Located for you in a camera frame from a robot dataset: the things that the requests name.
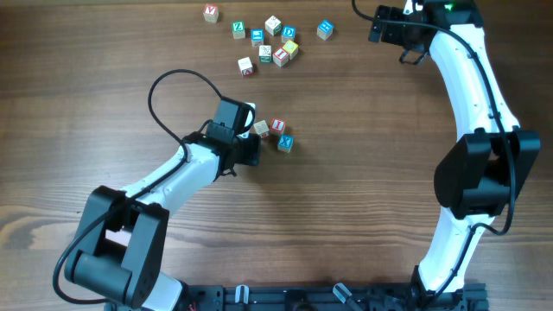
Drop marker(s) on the blue symbol wooden block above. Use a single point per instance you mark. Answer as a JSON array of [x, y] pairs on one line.
[[325, 29]]

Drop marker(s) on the blue S wooden block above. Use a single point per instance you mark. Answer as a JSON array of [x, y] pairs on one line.
[[257, 37]]

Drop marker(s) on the red I wooden block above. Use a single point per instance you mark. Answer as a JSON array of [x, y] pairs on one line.
[[277, 127]]

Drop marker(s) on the blue D wooden block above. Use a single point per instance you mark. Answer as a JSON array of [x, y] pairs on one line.
[[288, 33]]

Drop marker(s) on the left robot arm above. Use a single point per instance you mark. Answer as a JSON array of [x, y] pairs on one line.
[[117, 249]]

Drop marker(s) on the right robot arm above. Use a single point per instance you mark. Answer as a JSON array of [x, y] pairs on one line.
[[478, 181]]

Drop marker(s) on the green picture wooden block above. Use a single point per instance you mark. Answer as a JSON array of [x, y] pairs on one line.
[[265, 53]]

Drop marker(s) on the white number wooden block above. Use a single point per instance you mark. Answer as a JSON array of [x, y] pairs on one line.
[[261, 128]]

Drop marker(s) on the white red wooden block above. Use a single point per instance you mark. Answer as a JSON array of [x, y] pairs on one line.
[[245, 66]]

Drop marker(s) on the yellow wooden block centre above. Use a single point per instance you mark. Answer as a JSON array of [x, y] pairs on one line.
[[291, 48]]

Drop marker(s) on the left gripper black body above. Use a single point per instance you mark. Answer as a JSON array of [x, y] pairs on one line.
[[248, 149]]

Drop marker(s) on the blue X wooden block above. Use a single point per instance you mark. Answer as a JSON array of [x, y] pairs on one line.
[[285, 143]]

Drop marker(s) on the red V wooden block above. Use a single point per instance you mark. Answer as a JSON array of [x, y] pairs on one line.
[[211, 13]]

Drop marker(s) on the green Z wooden block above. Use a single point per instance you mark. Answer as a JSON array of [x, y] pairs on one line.
[[238, 30]]

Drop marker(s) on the red framed I block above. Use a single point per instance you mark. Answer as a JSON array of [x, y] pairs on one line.
[[280, 57]]

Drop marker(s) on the white green wooden block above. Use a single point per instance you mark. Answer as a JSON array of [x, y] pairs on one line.
[[273, 25]]

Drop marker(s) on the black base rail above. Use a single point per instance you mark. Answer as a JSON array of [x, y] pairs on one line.
[[387, 297]]

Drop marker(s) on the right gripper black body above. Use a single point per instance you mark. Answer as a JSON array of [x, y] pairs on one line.
[[396, 33]]

